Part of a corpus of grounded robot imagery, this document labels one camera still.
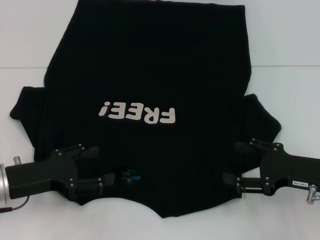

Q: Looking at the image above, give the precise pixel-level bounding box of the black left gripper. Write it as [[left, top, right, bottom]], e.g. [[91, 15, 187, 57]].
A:
[[5, 143, 116, 198]]

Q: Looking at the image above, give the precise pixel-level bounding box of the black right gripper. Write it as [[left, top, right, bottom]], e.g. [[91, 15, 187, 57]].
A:
[[223, 138, 320, 196]]

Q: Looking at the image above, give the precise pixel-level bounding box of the black shirt with FREE print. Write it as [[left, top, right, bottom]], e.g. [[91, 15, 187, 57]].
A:
[[9, 0, 282, 220]]

